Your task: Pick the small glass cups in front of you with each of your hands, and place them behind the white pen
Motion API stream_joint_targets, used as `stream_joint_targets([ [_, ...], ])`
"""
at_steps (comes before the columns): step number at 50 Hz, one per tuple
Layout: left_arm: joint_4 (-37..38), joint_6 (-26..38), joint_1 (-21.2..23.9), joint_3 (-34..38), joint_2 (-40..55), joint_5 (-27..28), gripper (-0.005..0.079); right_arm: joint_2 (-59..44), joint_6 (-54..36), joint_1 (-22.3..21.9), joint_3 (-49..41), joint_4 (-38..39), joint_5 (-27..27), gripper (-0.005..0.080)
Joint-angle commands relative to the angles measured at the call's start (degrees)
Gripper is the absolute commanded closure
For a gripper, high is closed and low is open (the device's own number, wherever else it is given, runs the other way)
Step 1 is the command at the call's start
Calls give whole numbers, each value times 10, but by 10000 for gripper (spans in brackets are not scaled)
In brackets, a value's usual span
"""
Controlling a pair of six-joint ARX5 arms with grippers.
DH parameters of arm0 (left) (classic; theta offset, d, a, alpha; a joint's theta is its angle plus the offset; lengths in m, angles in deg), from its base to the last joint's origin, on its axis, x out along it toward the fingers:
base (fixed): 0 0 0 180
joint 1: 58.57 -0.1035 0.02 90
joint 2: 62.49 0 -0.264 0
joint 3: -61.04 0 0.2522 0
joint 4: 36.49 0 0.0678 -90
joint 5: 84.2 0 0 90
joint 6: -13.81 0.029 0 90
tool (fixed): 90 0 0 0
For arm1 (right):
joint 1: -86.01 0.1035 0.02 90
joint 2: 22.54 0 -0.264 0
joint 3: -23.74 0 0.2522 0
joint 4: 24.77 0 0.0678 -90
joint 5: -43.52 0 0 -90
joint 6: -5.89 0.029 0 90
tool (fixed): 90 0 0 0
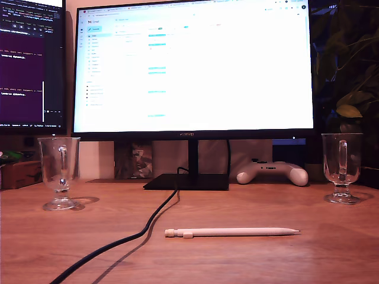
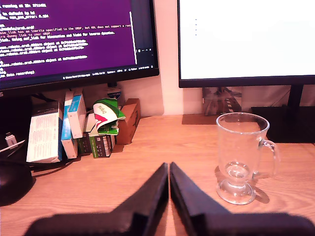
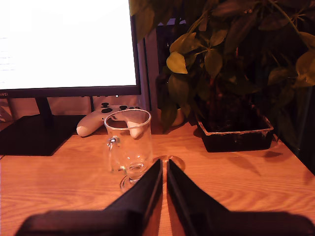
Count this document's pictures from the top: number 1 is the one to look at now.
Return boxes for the green object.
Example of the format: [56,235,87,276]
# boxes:
[0,150,23,163]

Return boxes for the dark box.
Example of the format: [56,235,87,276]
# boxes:
[272,138,307,173]

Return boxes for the thick black table cable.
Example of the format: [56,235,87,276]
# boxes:
[49,166,190,284]

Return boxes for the camouflage patterned box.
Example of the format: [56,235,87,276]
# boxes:
[114,141,153,180]

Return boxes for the brown cardboard box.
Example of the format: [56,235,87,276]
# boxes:
[0,161,44,190]

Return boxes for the white pen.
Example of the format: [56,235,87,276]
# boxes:
[165,227,302,239]

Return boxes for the large black computer monitor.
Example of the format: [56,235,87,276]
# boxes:
[70,0,317,192]

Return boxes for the dark screen computer monitor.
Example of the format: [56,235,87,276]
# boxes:
[0,0,68,135]

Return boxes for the small footed glass cup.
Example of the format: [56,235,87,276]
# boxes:
[37,136,82,212]
[321,133,364,205]

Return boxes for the thin black hanging cable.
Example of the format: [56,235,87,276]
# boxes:
[225,138,232,178]

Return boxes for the green leafy plant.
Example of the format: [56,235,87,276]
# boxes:
[309,0,379,178]

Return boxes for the white game controller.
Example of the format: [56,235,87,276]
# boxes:
[236,159,309,187]

